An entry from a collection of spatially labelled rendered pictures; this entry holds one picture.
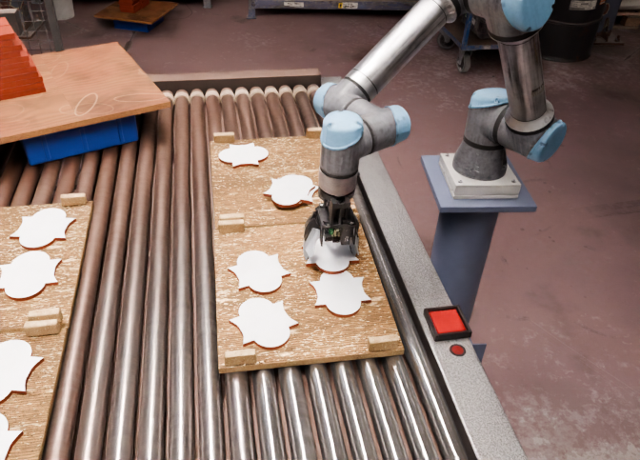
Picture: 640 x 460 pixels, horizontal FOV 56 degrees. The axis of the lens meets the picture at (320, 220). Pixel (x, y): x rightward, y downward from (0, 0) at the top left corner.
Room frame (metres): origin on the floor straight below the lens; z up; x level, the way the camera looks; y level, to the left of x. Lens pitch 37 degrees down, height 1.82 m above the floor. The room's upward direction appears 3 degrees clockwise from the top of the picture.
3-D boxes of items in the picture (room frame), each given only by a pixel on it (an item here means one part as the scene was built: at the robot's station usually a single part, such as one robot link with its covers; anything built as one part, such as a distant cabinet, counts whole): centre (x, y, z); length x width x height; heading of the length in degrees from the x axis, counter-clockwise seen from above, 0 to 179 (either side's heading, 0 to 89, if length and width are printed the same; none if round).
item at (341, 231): (0.99, -0.03, 1.09); 0.09 x 0.08 x 0.12; 10
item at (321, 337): (0.94, 0.04, 0.93); 0.41 x 0.35 x 0.02; 11
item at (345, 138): (1.00, -0.04, 1.25); 0.09 x 0.08 x 0.11; 129
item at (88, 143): (1.56, 0.74, 0.97); 0.31 x 0.31 x 0.10; 33
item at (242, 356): (0.72, 0.13, 0.95); 0.06 x 0.02 x 0.03; 101
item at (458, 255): (1.48, -0.45, 0.44); 0.38 x 0.38 x 0.87; 5
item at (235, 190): (1.35, 0.11, 0.93); 0.41 x 0.35 x 0.02; 11
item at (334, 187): (1.00, -0.03, 1.17); 0.08 x 0.08 x 0.05
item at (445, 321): (0.85, -0.27, 0.92); 0.06 x 0.06 x 0.01; 12
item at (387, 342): (0.77, -0.13, 0.95); 0.06 x 0.02 x 0.03; 101
